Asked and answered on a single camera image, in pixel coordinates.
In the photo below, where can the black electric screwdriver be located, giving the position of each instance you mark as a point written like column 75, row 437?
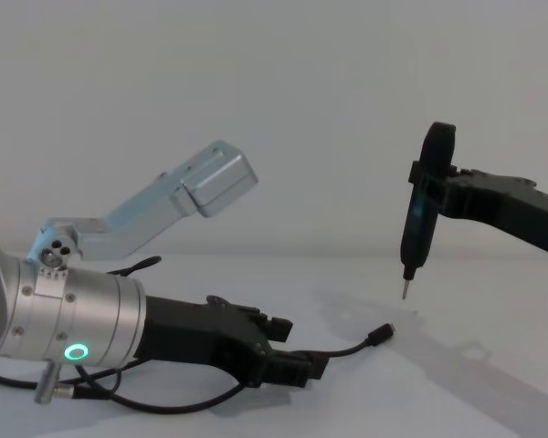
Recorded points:
column 420, row 228

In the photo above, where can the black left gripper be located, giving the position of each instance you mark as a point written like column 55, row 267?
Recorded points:
column 187, row 333

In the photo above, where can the white table cloth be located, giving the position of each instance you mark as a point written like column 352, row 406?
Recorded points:
column 393, row 374

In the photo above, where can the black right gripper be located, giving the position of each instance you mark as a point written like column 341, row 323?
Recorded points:
column 507, row 205

